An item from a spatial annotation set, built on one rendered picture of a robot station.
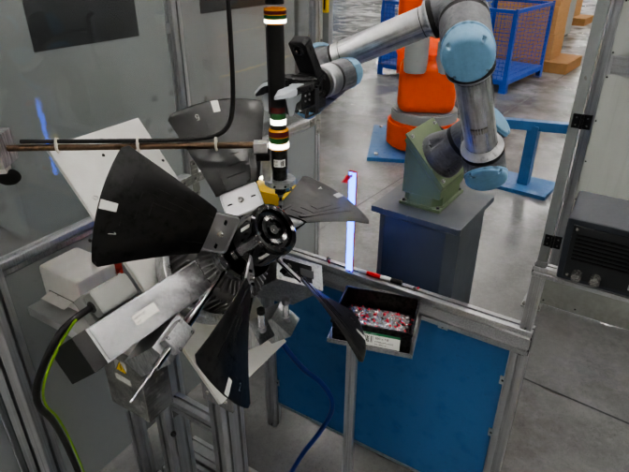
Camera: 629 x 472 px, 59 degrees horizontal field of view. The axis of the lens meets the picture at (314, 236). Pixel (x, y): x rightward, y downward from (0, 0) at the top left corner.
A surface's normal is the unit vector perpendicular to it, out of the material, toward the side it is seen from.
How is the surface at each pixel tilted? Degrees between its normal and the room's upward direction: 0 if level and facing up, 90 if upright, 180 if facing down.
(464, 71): 110
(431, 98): 90
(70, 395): 90
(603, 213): 15
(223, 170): 48
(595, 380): 0
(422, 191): 90
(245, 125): 38
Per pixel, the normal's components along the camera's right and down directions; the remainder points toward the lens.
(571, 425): 0.00, -0.88
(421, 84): -0.16, 0.47
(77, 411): 0.84, 0.26
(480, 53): -0.12, 0.75
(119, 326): 0.65, -0.36
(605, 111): -0.53, 0.41
